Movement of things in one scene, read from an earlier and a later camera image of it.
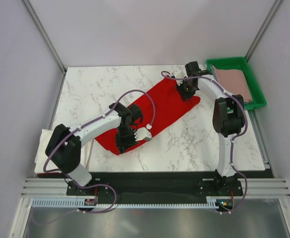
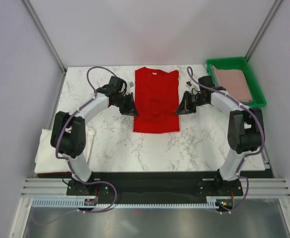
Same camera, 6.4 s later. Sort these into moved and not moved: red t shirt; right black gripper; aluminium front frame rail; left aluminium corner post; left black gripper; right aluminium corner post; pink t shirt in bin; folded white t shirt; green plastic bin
Moved: left black gripper; red t shirt; right black gripper
Not moved: green plastic bin; right aluminium corner post; left aluminium corner post; aluminium front frame rail; folded white t shirt; pink t shirt in bin
